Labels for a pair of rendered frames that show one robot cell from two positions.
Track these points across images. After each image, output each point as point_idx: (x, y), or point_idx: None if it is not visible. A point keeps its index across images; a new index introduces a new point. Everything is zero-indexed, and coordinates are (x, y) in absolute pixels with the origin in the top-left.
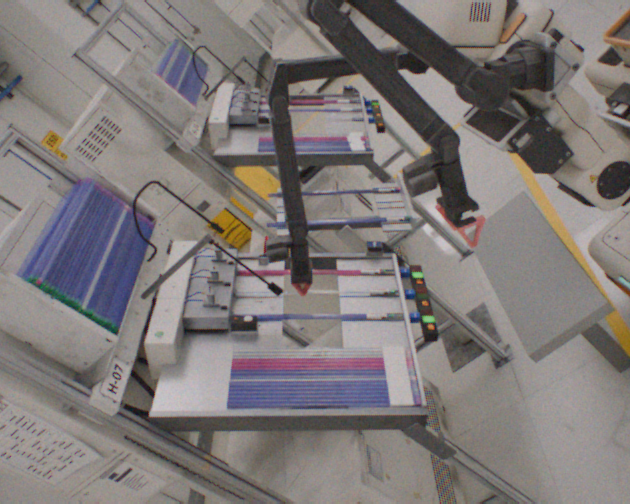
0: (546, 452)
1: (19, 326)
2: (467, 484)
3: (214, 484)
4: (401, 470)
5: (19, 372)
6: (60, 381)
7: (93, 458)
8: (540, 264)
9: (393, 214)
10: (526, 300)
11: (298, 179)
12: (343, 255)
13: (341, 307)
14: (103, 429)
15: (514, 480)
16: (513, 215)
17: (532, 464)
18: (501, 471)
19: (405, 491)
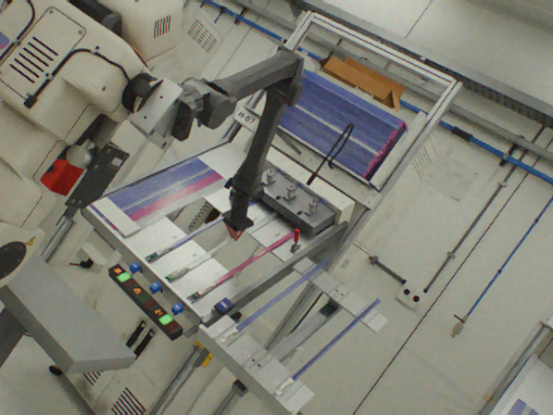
0: (2, 410)
1: None
2: (74, 408)
3: (203, 208)
4: (111, 301)
5: None
6: (255, 93)
7: None
8: (20, 274)
9: (238, 346)
10: (28, 259)
11: (251, 144)
12: (244, 290)
13: (197, 245)
14: (248, 143)
15: (29, 399)
16: (76, 338)
17: (14, 406)
18: (43, 408)
19: (101, 291)
